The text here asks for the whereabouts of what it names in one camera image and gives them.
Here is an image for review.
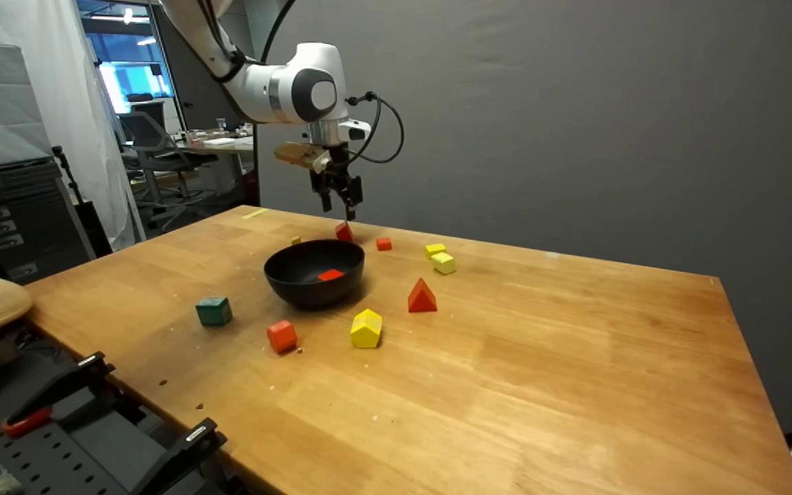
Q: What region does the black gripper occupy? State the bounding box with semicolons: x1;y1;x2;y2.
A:
311;142;366;223

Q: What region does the black bowl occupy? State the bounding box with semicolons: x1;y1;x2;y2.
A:
260;236;367;314

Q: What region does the background desk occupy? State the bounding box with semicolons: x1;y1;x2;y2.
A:
172;126;259;160

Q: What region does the red triangular block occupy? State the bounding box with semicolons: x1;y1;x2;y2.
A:
405;274;440;317

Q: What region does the yellow house-shaped block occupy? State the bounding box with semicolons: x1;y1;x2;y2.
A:
347;304;388;351

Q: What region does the orange cube block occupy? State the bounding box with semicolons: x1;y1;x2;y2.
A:
264;318;303;358

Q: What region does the green cube block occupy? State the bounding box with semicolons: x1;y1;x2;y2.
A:
193;295;233;329

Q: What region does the dark door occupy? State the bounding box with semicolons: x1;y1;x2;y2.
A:
156;6;244;132

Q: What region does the dark office chair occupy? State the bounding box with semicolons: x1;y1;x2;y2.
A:
124;108;220;230

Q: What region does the grey fabric backdrop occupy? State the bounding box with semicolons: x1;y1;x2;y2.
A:
251;0;792;440

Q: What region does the blue lit monitor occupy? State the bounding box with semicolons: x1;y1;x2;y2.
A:
77;0;178;117

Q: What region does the black leaning stand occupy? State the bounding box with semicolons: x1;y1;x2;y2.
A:
50;145;116;262

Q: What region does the white curtain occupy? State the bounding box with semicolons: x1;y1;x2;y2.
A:
0;0;145;253

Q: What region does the black drawer cabinet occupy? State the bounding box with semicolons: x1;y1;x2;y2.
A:
0;156;98;285

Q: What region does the black perforated workbench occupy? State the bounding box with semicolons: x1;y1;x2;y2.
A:
0;328;252;495

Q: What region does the tan wrist camera mount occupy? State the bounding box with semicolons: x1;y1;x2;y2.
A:
271;137;334;172

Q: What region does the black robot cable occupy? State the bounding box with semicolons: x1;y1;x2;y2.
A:
340;88;409;168

